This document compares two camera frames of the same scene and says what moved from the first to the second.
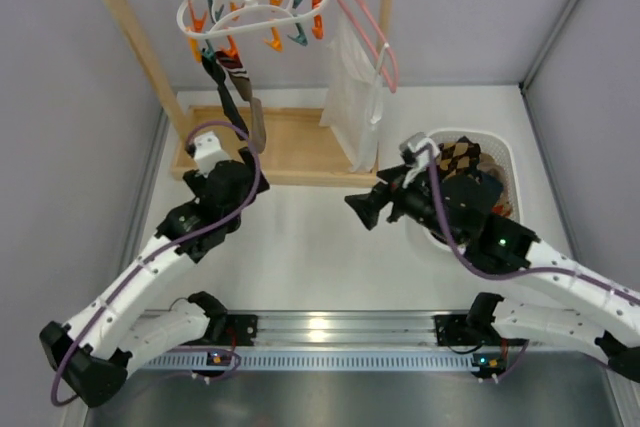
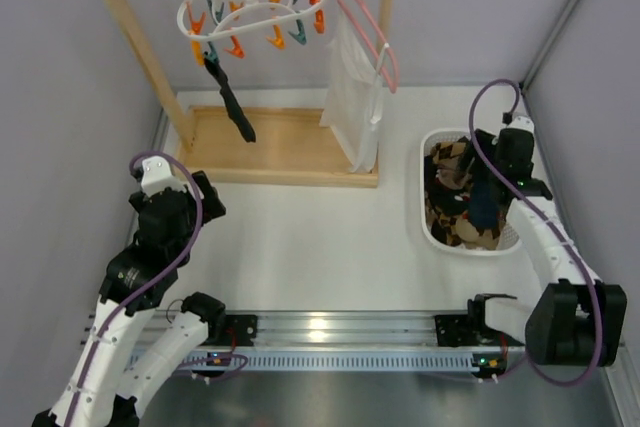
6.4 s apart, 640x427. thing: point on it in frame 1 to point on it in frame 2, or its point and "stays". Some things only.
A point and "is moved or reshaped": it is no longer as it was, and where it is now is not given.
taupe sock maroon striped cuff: (241, 79) is moved or reshaped
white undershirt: (354, 97) stays
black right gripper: (382, 197) to (482, 145)
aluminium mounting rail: (346, 331) stays
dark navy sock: (214, 68) stays
